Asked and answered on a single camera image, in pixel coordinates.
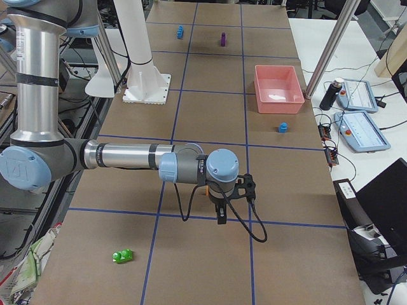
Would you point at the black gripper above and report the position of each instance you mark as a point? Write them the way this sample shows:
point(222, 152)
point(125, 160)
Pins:
point(217, 200)

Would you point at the small blue block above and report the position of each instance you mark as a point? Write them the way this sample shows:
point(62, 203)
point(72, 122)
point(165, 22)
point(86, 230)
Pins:
point(283, 127)

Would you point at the purple block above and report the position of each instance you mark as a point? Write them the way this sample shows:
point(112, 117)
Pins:
point(223, 39)

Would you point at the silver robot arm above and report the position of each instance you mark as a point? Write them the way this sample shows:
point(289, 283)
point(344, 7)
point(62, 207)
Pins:
point(39, 154)

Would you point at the pink plastic box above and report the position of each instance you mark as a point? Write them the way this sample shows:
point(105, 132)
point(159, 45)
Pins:
point(277, 89)

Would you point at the near grey usb hub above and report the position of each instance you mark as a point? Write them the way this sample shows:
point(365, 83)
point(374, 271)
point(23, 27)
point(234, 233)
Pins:
point(331, 156)

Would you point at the grey usb hub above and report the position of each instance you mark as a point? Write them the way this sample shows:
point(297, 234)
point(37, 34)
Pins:
point(331, 156)
point(324, 132)

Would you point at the far grey usb hub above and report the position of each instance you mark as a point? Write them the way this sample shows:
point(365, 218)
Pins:
point(324, 132)

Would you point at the black water bottle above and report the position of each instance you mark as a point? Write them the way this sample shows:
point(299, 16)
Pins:
point(330, 95)

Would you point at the black laptop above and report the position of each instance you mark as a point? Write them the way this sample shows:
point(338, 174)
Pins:
point(375, 218)

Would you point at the near teach pendant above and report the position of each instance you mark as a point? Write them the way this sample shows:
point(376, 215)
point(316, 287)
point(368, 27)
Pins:
point(360, 132)

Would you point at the teach pendant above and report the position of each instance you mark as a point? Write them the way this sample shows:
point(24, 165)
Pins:
point(356, 95)
point(360, 132)

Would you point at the far teach pendant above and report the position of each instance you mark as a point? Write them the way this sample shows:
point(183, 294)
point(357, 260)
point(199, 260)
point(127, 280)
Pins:
point(356, 95)

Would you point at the long blue four-stud block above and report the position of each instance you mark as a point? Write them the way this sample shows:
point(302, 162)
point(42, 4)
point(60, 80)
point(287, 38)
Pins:
point(180, 32)

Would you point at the crumpled plastic bag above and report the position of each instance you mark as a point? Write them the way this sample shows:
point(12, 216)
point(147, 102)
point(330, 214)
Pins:
point(18, 285)

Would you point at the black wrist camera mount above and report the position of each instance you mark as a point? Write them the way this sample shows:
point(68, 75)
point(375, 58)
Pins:
point(244, 188)

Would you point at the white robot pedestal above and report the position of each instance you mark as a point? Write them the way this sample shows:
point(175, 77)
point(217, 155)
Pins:
point(145, 84)

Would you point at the aluminium frame post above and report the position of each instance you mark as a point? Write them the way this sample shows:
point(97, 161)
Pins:
point(337, 33)

